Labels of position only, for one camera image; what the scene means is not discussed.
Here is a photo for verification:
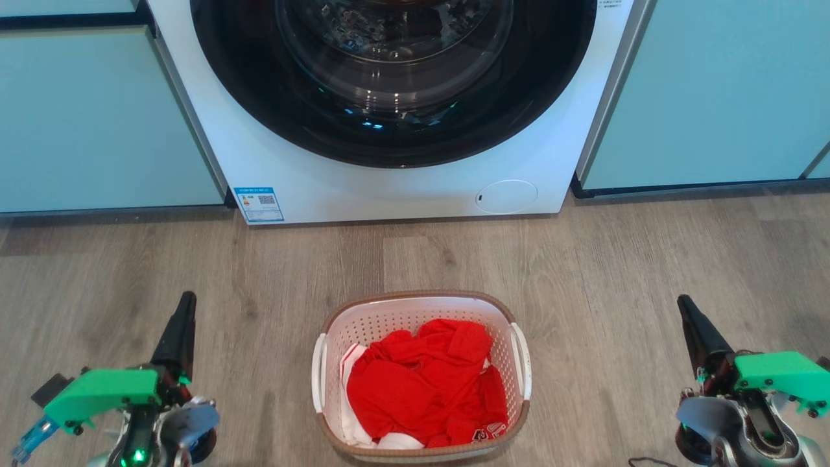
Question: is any blue left cable connector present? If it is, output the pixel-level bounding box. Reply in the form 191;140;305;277
11;415;60;464

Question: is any white laundry basket brown rim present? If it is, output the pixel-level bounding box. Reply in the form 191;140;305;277
311;290;532;463

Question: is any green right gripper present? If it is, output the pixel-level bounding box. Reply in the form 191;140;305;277
677;294;830;417

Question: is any blue energy label sticker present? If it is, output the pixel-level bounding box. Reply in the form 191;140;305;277
233;187;285;224

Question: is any round white filter cover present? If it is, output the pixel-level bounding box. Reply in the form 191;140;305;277
475;180;539;215

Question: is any large teal cabinet door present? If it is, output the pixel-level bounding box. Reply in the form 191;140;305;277
0;26;228;215

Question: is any black round washer door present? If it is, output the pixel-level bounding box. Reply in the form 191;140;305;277
189;0;599;169

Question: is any narrow teal cabinet drawer front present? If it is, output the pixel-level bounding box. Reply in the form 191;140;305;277
0;0;140;17

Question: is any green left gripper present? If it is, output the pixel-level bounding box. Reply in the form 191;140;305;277
43;291;197;433

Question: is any white garment red trim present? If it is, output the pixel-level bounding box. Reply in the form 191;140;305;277
339;344;425;450

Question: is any white front-load washing machine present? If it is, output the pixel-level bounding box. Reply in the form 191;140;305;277
146;0;652;226

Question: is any teal cabinet panel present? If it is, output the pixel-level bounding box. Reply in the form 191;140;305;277
576;0;830;193

